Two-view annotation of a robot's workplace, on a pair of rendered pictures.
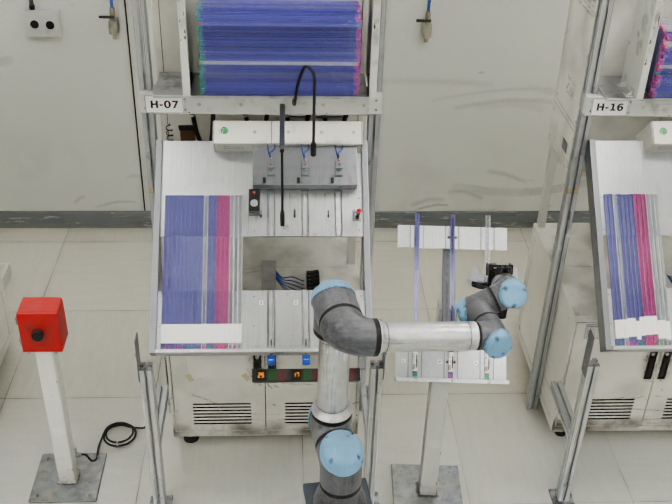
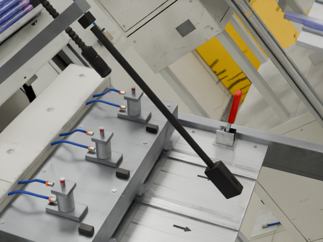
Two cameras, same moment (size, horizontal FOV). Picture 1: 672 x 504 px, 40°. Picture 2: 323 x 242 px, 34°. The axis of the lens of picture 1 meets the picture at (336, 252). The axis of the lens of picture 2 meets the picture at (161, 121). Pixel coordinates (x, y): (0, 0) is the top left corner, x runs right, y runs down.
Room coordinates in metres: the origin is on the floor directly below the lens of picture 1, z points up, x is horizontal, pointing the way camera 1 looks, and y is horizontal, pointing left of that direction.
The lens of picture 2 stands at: (2.10, 0.58, 1.34)
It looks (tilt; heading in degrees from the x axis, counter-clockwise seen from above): 15 degrees down; 314
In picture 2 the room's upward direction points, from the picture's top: 41 degrees counter-clockwise
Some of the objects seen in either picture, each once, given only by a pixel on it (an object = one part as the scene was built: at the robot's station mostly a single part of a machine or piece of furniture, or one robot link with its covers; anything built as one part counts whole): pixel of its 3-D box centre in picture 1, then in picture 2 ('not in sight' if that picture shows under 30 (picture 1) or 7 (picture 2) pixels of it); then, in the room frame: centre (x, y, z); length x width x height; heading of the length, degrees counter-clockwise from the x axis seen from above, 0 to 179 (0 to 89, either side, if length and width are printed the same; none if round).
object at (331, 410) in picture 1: (333, 371); not in sight; (1.96, 0.00, 0.92); 0.15 x 0.12 x 0.55; 13
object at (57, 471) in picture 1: (54, 397); not in sight; (2.41, 0.95, 0.39); 0.24 x 0.24 x 0.78; 4
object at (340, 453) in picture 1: (340, 460); not in sight; (1.83, -0.03, 0.72); 0.13 x 0.12 x 0.14; 13
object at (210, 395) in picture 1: (266, 331); not in sight; (2.92, 0.26, 0.31); 0.70 x 0.65 x 0.62; 94
